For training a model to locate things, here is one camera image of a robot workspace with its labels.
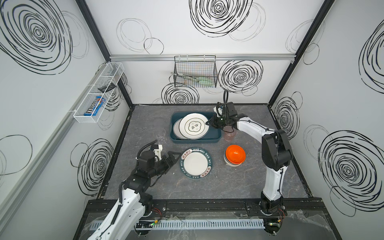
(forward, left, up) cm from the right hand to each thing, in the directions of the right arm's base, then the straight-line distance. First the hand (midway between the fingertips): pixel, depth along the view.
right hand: (203, 123), depth 92 cm
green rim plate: (-21, +5, -11) cm, 25 cm away
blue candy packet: (-10, +54, +22) cm, 59 cm away
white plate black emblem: (-1, +6, -2) cm, 7 cm away
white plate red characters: (+2, +19, -10) cm, 21 cm away
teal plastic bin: (-5, -7, -7) cm, 11 cm away
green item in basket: (+23, -2, +14) cm, 28 cm away
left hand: (-24, +13, 0) cm, 28 cm away
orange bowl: (-18, -18, -6) cm, 26 cm away
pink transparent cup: (-2, -18, -13) cm, 22 cm away
